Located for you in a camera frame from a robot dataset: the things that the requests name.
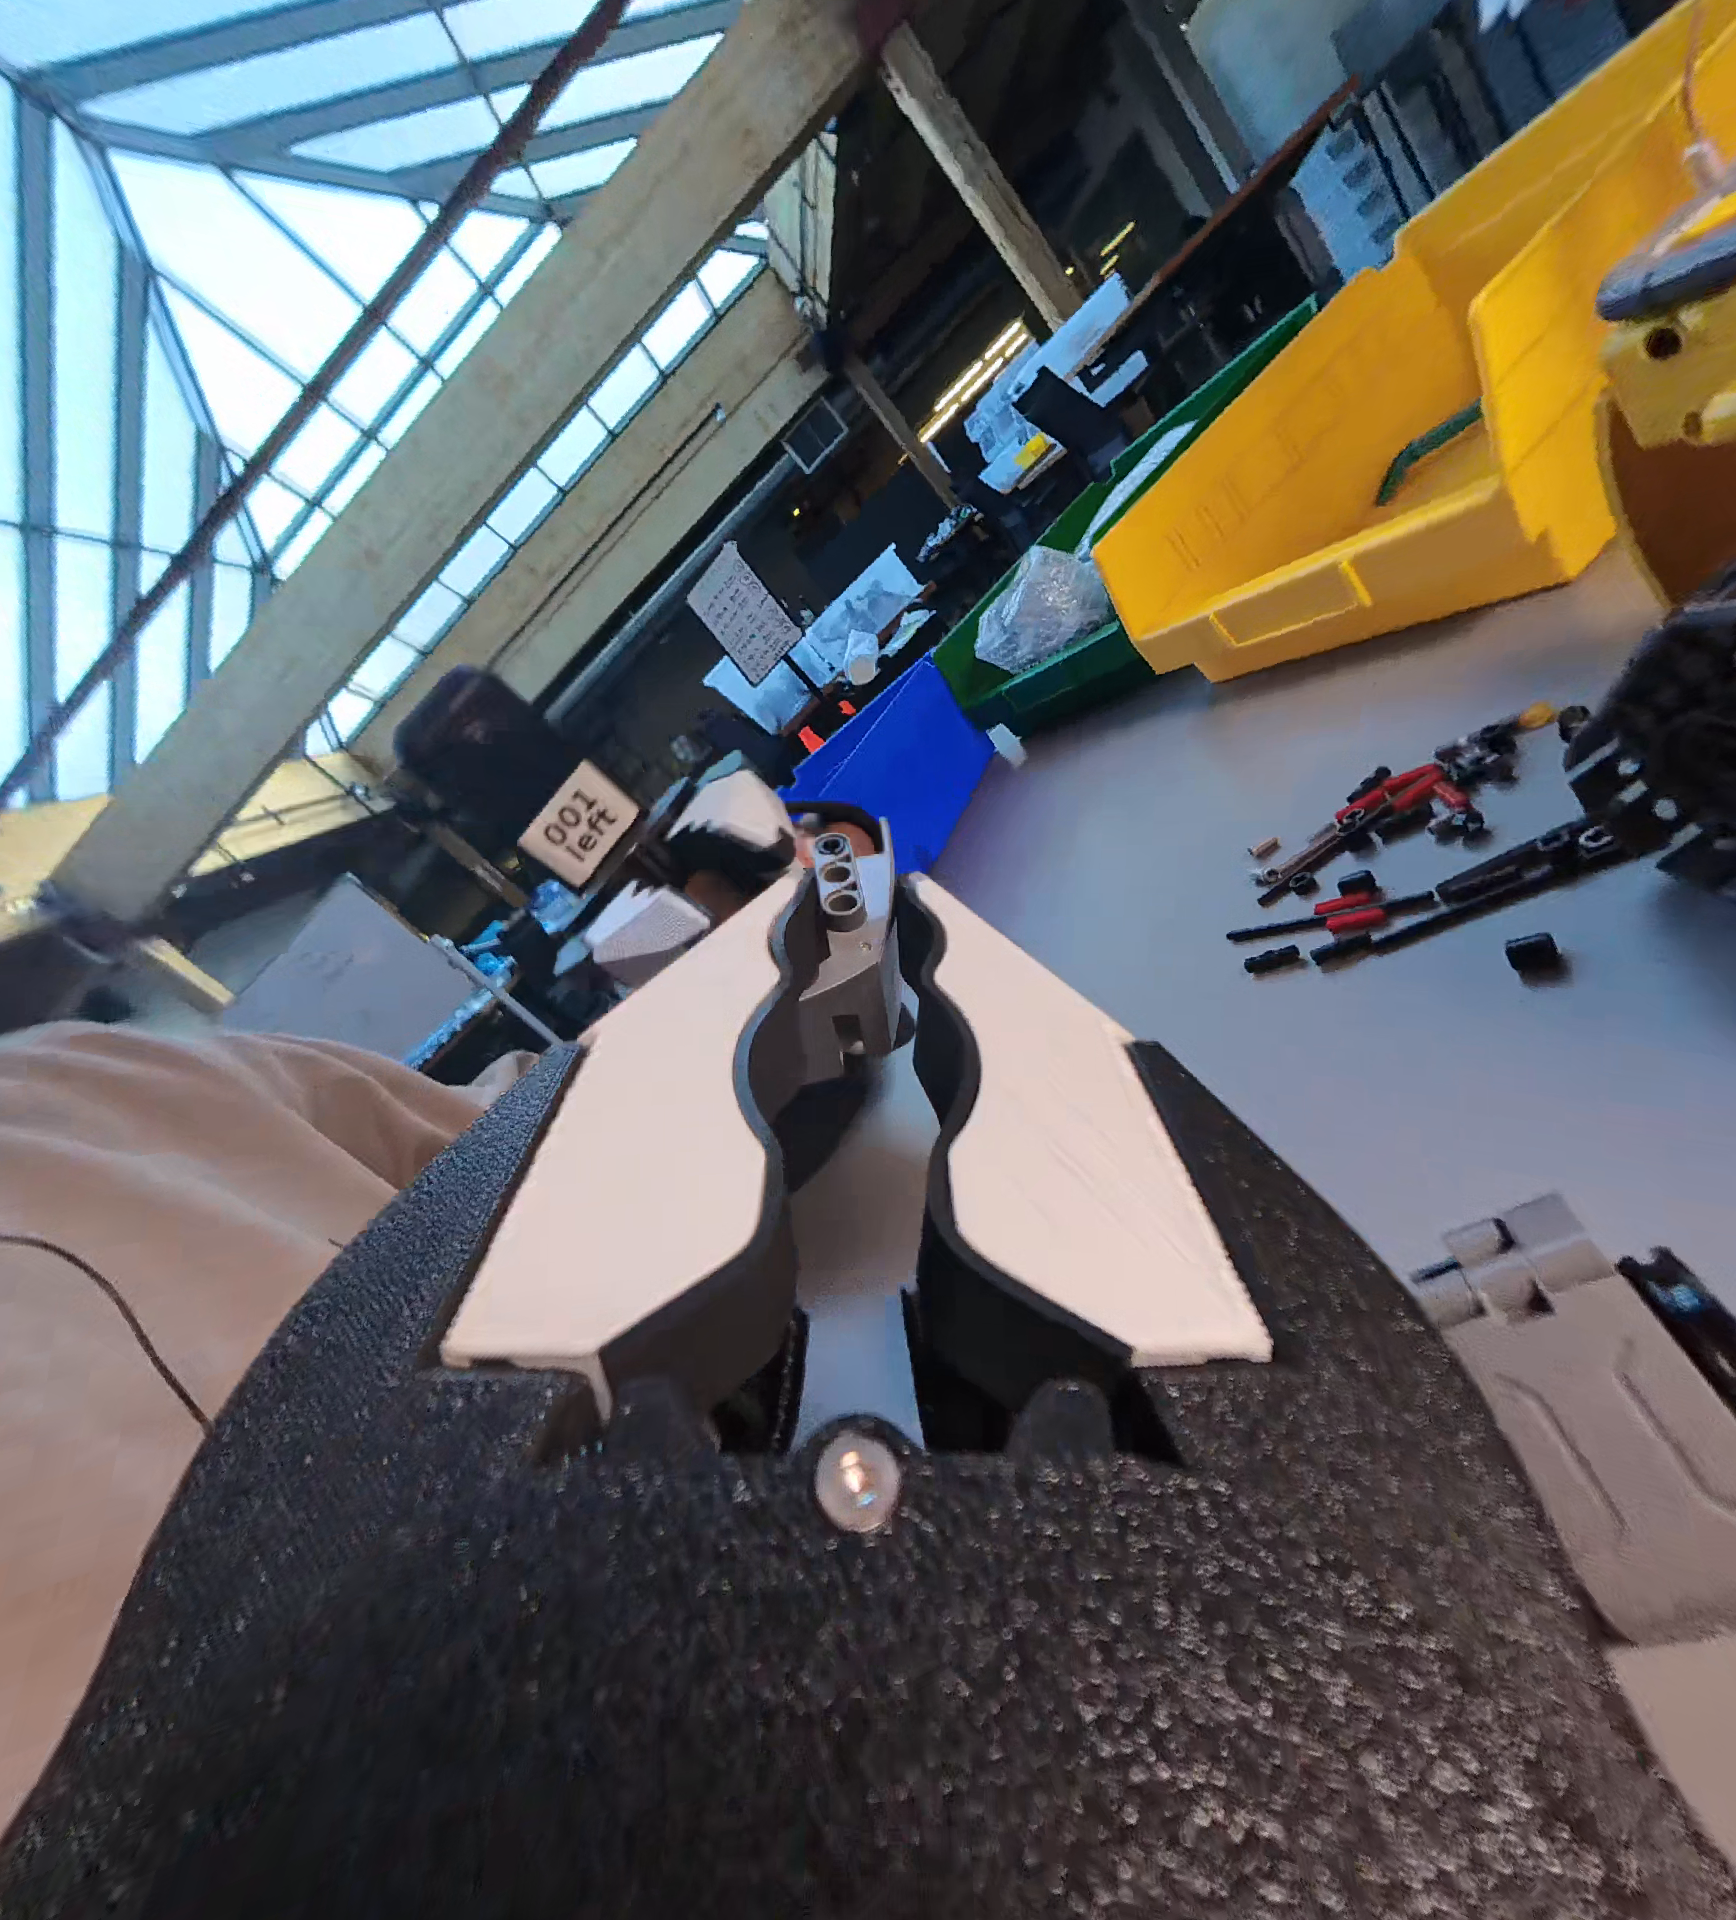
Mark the blue storage bin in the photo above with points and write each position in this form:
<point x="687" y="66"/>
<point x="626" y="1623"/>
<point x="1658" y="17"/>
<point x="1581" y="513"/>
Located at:
<point x="899" y="764"/>

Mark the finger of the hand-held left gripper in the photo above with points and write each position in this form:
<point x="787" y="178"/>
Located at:
<point x="733" y="819"/>
<point x="643" y="930"/>

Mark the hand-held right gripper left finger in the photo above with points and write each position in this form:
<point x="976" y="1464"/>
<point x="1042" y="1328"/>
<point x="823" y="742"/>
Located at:
<point x="613" y="1201"/>

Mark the grey desk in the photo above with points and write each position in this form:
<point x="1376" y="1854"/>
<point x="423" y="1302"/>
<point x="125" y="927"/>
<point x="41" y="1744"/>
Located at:
<point x="1258" y="1125"/>

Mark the wooden pillar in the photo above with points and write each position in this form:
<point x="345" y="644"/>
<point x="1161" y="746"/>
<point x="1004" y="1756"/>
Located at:
<point x="981" y="164"/>

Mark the grey block head assembly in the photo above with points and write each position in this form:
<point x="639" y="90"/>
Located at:
<point x="853" y="961"/>

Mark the small black round piece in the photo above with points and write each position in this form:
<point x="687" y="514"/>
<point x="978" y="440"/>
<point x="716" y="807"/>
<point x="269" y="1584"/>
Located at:
<point x="1530" y="955"/>

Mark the black long beam piece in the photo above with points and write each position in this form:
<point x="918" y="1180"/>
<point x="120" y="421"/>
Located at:
<point x="1536" y="858"/>

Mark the grey eye block unit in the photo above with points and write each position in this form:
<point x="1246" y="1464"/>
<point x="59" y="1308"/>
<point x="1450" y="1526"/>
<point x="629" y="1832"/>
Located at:
<point x="1603" y="1440"/>

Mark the small yellow storage bin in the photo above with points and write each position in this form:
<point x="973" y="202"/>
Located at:
<point x="1333" y="524"/>

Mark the person in beige hoodie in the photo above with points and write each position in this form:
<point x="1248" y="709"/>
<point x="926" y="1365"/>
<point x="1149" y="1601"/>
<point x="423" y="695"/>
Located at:
<point x="132" y="1350"/>

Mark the person's left hand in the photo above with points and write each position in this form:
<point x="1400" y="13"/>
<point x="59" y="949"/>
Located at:
<point x="830" y="822"/>

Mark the yellow toy robot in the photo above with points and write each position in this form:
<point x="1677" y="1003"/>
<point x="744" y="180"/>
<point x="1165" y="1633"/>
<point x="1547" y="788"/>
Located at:
<point x="1723" y="721"/>

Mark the green storage bin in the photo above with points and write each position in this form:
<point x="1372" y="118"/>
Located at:
<point x="1063" y="675"/>

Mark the pile of small building pieces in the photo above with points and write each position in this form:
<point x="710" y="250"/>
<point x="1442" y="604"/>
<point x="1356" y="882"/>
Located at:
<point x="1392" y="795"/>

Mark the white notice board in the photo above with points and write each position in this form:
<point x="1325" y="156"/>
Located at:
<point x="744" y="615"/>

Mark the clear plastic bags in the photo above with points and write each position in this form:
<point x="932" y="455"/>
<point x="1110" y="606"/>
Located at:
<point x="1040" y="609"/>

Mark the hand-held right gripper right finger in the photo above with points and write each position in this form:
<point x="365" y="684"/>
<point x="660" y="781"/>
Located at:
<point x="1092" y="1201"/>

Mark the white whiteboard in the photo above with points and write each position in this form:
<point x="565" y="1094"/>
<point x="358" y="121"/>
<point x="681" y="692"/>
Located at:
<point x="358" y="975"/>

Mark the green brick separator tool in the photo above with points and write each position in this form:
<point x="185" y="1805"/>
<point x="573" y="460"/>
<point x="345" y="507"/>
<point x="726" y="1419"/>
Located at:
<point x="1422" y="450"/>

